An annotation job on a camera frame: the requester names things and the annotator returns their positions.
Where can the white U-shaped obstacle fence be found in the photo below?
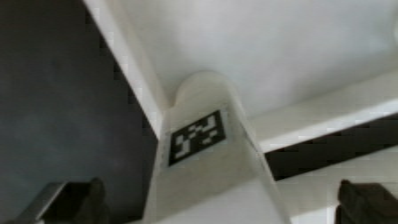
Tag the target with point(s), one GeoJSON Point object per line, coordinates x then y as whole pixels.
{"type": "Point", "coordinates": [310, 189]}

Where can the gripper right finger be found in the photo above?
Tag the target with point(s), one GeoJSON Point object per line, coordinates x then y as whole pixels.
{"type": "Point", "coordinates": [366, 203]}

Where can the white square tabletop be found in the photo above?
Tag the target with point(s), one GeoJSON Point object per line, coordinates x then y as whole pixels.
{"type": "Point", "coordinates": [306, 52]}

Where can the white table leg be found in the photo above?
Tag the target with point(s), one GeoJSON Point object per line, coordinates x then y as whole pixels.
{"type": "Point", "coordinates": [212, 184]}

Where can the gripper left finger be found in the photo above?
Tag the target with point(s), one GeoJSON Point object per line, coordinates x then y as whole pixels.
{"type": "Point", "coordinates": [68, 204]}

